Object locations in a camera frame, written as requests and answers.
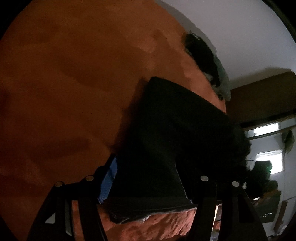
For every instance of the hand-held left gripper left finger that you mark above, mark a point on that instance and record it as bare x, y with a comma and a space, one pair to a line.
108, 180

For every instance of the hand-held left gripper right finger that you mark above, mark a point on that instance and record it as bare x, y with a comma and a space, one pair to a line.
186, 191

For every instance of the black garment with white lining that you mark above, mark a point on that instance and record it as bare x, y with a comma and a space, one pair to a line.
173, 127

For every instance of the cardboard box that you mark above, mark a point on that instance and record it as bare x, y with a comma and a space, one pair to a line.
269, 205

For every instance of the hanging green cloth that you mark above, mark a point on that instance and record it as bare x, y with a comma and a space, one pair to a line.
289, 141

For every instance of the brown wooden wardrobe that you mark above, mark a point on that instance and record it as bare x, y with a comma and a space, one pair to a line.
261, 99

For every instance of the orange fleece blanket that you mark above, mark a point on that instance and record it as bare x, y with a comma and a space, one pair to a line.
69, 92

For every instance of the black folded garment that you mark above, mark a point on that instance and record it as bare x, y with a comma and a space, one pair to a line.
203, 55

